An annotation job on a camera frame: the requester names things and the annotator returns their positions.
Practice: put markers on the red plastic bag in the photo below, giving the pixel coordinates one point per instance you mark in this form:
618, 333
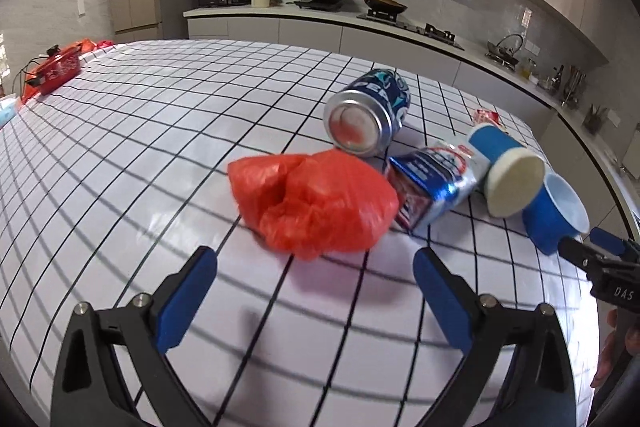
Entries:
320, 202

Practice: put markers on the red storage basket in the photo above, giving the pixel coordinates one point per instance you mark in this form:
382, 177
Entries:
55, 69

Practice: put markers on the red white snack packet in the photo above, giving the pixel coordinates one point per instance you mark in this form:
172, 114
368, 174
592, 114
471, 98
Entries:
487, 116

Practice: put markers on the light blue tissue pack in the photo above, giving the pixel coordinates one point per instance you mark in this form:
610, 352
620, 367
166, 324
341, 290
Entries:
7, 112

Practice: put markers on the black induction cooker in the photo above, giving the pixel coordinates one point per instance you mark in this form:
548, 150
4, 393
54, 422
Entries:
317, 5

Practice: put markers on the yellow oil bottle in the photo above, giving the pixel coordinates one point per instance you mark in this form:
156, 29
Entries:
526, 71

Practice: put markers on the white wall socket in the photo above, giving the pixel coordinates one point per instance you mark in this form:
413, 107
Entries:
615, 119

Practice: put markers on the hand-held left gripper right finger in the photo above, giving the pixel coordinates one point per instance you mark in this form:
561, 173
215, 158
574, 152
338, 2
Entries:
442, 302

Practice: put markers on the white wall switch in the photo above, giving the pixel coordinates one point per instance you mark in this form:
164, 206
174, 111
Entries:
531, 49

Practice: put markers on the black gas stove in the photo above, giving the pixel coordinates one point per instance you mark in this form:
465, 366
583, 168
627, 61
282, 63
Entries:
415, 29

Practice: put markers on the black wok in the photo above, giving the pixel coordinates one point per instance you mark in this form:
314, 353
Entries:
385, 4

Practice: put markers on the person's right hand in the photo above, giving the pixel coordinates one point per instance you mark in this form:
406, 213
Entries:
606, 357

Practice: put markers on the small tabletop burner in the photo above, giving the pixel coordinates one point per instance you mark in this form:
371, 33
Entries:
500, 63

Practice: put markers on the blue white milk carton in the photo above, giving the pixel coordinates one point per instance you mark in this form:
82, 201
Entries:
440, 177

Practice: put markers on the blue soda can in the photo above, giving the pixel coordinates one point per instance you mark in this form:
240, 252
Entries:
380, 97

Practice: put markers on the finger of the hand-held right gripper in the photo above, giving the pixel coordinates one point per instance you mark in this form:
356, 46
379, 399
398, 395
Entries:
577, 251
612, 242

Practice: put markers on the blue paper cup white inside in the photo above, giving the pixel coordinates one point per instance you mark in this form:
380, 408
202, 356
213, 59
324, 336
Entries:
492, 144

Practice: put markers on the metal knife rack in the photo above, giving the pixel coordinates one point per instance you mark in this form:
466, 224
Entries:
574, 87

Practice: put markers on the white black checkered tablecloth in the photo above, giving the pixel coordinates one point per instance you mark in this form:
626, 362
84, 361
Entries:
150, 132

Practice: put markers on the dark wine bottle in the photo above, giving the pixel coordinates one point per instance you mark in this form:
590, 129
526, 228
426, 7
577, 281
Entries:
558, 79

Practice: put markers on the dark utensil holder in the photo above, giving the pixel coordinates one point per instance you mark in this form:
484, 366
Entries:
595, 121

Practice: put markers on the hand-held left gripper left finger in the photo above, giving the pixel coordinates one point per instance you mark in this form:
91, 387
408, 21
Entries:
187, 302

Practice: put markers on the orange plastic bag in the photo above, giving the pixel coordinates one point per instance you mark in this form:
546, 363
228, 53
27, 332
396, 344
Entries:
95, 45

